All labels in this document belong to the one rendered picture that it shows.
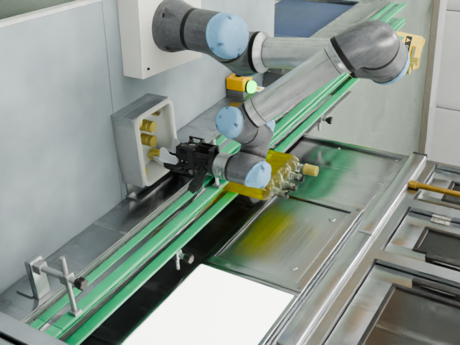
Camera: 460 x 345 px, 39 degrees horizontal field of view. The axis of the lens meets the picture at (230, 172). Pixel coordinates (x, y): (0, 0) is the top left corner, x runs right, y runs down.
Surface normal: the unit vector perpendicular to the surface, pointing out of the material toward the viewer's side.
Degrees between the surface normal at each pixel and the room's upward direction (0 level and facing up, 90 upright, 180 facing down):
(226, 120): 93
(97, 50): 0
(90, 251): 90
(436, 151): 90
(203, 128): 90
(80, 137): 0
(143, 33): 4
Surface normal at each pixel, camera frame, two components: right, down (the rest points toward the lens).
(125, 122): -0.52, 0.46
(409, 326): -0.06, -0.87
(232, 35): 0.75, 0.24
